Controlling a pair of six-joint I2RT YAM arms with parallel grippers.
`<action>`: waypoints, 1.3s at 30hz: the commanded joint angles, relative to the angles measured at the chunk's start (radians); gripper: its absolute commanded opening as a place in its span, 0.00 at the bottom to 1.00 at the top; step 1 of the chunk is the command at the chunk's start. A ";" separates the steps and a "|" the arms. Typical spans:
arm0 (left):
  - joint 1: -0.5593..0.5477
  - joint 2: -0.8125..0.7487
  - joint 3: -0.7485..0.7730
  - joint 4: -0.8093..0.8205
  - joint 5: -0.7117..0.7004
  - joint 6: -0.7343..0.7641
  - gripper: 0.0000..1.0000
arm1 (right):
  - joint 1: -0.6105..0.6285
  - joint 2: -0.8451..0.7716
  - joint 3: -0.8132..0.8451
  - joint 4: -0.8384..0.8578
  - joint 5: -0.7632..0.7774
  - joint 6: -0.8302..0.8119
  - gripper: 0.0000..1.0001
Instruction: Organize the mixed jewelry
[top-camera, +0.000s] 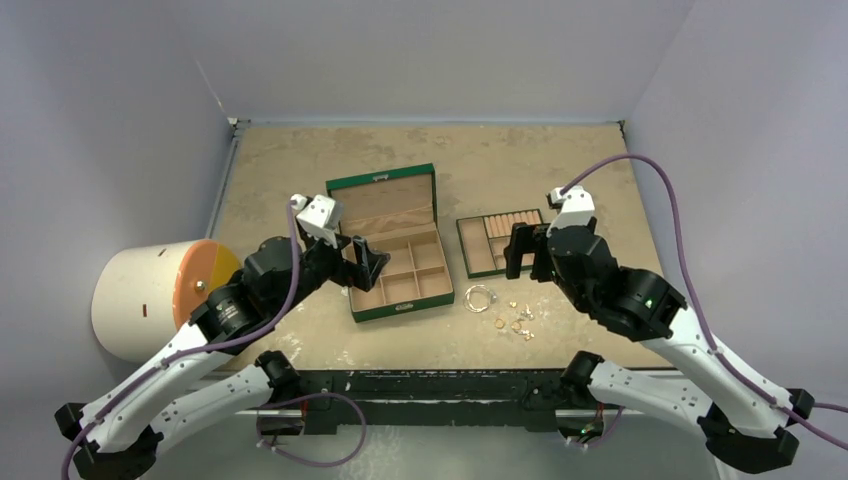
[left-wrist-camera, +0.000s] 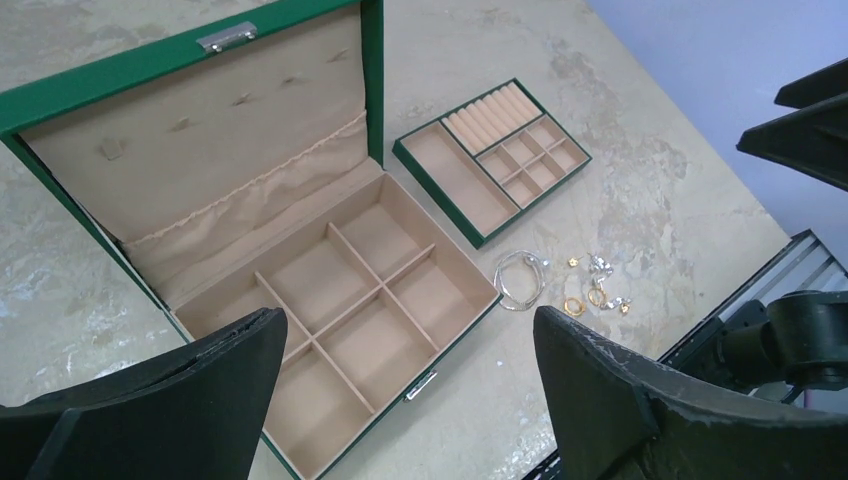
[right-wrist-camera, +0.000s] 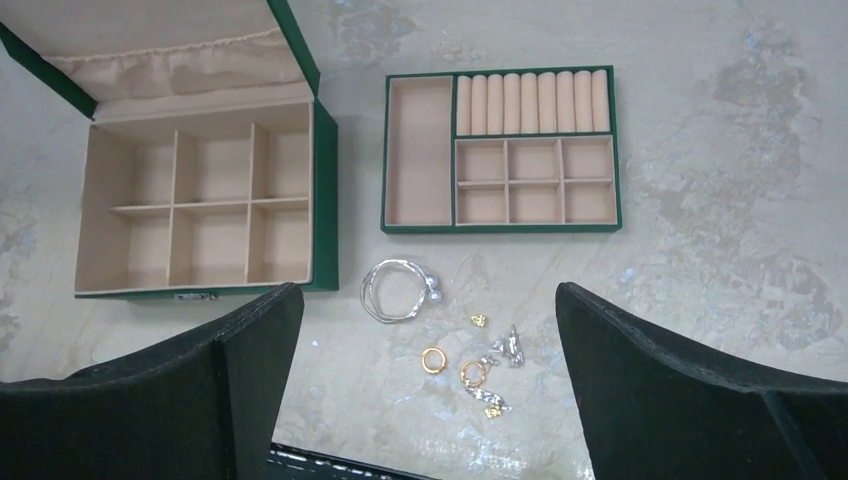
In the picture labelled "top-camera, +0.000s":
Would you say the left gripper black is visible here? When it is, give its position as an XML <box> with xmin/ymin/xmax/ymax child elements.
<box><xmin>274</xmin><ymin>229</ymin><xmax>389</xmax><ymax>316</ymax></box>

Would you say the silver bangle bracelet with pearls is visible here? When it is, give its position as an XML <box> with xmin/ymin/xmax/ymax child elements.
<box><xmin>463</xmin><ymin>284</ymin><xmax>498</xmax><ymax>314</ymax></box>

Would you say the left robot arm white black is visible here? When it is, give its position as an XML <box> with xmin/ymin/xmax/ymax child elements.
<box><xmin>55</xmin><ymin>235</ymin><xmax>391</xmax><ymax>479</ymax></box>

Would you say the green jewelry box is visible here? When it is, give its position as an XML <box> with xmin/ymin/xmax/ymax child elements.
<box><xmin>325</xmin><ymin>163</ymin><xmax>455</xmax><ymax>323</ymax></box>

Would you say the silver crystal drop earring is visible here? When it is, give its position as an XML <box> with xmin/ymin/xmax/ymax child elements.
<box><xmin>515</xmin><ymin>329</ymin><xmax>535</xmax><ymax>341</ymax></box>

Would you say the white cylinder orange yellow face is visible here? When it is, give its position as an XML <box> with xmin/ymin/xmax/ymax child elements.
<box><xmin>91</xmin><ymin>239</ymin><xmax>241</xmax><ymax>364</ymax></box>

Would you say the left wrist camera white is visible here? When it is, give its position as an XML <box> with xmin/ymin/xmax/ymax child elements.
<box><xmin>290</xmin><ymin>194</ymin><xmax>344</xmax><ymax>249</ymax></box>

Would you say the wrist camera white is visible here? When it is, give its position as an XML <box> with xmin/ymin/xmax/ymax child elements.
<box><xmin>290</xmin><ymin>194</ymin><xmax>344</xmax><ymax>249</ymax></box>
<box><xmin>546</xmin><ymin>185</ymin><xmax>595</xmax><ymax>236</ymax></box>

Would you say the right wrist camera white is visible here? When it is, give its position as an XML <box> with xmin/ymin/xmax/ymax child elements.
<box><xmin>546</xmin><ymin>185</ymin><xmax>595</xmax><ymax>236</ymax></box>

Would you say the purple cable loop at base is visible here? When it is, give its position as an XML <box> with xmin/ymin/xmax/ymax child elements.
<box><xmin>254</xmin><ymin>392</ymin><xmax>369</xmax><ymax>469</ymax></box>

